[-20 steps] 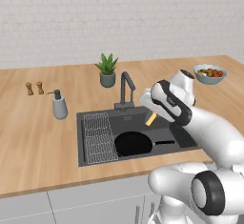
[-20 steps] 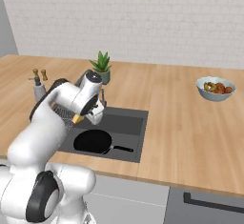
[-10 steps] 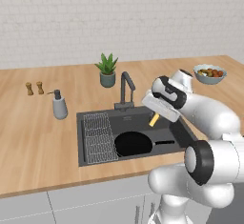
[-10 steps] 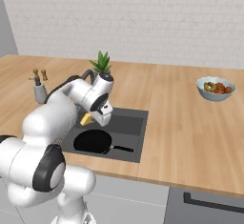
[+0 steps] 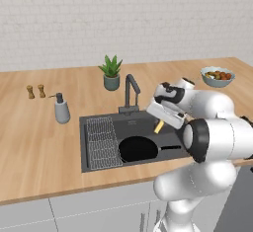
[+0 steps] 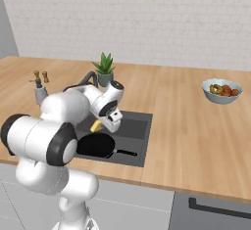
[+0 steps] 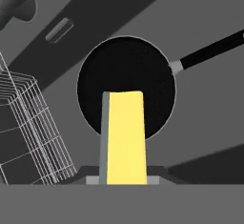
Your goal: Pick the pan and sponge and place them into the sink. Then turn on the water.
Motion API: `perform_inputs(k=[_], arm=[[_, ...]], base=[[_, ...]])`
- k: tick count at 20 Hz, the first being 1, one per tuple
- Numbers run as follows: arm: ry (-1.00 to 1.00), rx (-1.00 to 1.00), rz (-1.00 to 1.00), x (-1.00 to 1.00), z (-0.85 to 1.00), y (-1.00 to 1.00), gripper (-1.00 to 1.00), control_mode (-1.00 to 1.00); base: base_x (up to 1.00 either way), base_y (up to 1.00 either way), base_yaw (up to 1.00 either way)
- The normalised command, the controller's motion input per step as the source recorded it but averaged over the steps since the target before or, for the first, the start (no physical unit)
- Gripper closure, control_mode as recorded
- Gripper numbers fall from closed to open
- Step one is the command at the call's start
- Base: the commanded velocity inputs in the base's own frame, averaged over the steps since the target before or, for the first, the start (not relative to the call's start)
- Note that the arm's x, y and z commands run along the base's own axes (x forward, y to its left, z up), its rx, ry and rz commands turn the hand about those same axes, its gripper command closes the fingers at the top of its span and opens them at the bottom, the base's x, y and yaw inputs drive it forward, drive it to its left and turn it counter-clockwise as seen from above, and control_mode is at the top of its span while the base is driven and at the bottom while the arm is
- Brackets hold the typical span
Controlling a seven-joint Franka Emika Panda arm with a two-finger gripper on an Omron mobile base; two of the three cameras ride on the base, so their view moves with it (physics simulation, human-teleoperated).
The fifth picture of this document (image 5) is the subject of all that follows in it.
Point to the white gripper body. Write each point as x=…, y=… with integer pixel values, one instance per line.
x=164, y=113

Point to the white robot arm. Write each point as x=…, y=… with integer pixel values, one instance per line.
x=217, y=134

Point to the yellow sponge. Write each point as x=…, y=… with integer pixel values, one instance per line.
x=159, y=127

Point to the dark grey sink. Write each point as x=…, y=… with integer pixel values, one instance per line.
x=138, y=125

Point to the black frying pan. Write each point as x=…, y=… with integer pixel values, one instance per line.
x=138, y=149

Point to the dark grey tap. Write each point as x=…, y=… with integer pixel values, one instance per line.
x=129, y=106

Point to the grey bowl of fruit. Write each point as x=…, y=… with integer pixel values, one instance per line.
x=217, y=77

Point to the green plant in grey pot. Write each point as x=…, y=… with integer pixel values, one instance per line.
x=111, y=73

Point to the grey soap dispenser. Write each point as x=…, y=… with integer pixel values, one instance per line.
x=62, y=112

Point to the light grey drawer front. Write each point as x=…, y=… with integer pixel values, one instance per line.
x=105, y=199
x=24, y=213

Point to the dark grey dishwasher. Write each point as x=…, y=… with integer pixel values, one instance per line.
x=237, y=203

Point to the light grey cupboard door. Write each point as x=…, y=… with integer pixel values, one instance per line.
x=102, y=221
x=26, y=229

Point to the wooden shaker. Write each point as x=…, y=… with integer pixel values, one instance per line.
x=41, y=91
x=30, y=92

